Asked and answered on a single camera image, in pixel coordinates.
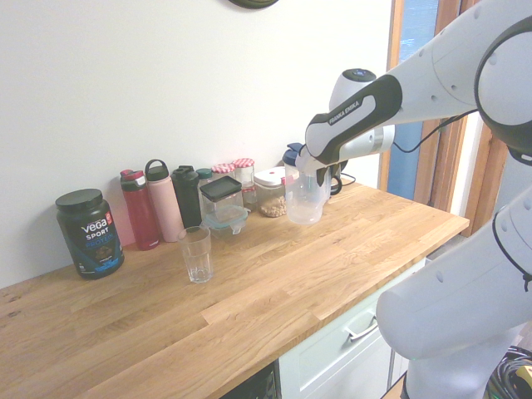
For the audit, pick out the white cabinet drawer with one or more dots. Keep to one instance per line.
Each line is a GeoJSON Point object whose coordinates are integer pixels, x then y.
{"type": "Point", "coordinates": [332, 365]}

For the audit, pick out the black Vega protein tub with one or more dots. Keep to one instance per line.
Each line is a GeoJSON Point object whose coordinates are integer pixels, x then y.
{"type": "Point", "coordinates": [91, 237]}

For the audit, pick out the clear drinking glass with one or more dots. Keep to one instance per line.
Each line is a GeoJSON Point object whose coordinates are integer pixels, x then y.
{"type": "Point", "coordinates": [196, 257]}

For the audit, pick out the wooden door frame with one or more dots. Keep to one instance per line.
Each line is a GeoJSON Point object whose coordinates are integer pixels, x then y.
{"type": "Point", "coordinates": [446, 174]}

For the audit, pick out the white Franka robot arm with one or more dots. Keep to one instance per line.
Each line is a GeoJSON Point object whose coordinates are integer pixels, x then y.
{"type": "Point", "coordinates": [436, 70]}

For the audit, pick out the square container black lid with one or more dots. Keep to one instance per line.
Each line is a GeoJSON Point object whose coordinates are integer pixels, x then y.
{"type": "Point", "coordinates": [220, 193]}

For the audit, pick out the black round wall clock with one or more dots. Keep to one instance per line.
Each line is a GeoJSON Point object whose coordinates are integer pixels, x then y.
{"type": "Point", "coordinates": [253, 3]}

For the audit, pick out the glass container teal lid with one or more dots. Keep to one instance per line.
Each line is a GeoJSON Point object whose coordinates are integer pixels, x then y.
{"type": "Point", "coordinates": [224, 222]}

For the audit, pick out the black shaker bottle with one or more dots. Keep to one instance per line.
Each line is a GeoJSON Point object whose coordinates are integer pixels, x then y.
{"type": "Point", "coordinates": [187, 195]}

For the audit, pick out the glass French press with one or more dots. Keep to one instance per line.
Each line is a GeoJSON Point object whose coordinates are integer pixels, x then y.
{"type": "Point", "coordinates": [337, 183]}

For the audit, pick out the pink water bottle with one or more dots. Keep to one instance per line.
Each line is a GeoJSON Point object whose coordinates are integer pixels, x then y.
{"type": "Point", "coordinates": [164, 208]}

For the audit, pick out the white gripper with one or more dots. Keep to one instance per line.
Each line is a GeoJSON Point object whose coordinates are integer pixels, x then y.
{"type": "Point", "coordinates": [306, 160]}

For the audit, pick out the white-lid container with nuts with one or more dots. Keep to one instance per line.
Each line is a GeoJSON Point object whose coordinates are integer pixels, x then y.
{"type": "Point", "coordinates": [271, 195]}

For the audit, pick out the clear plastic pitcher blue lid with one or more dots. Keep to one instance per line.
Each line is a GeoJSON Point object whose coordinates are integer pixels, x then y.
{"type": "Point", "coordinates": [305, 208]}

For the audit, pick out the red water bottle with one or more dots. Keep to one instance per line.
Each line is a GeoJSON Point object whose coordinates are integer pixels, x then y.
{"type": "Point", "coordinates": [139, 216]}

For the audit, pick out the small jar red checked lid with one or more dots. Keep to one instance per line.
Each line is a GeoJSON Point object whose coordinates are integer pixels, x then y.
{"type": "Point", "coordinates": [250, 197]}

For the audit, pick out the black dishwasher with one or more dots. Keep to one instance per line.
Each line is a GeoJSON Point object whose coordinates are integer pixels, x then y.
{"type": "Point", "coordinates": [257, 382]}

